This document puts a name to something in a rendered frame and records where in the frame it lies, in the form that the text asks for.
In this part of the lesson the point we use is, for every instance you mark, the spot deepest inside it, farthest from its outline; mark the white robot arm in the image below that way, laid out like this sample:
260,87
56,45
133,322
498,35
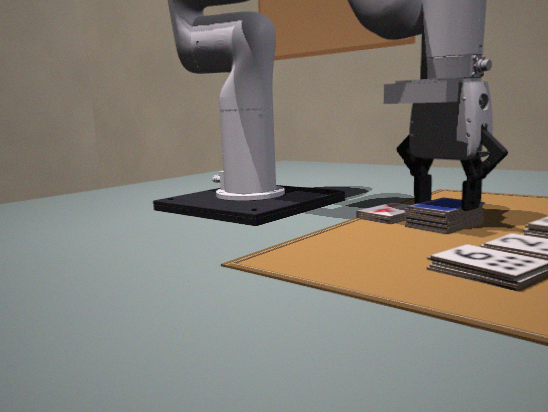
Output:
244,44

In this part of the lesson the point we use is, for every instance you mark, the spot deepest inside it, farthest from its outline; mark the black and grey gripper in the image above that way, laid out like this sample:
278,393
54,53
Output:
442,131

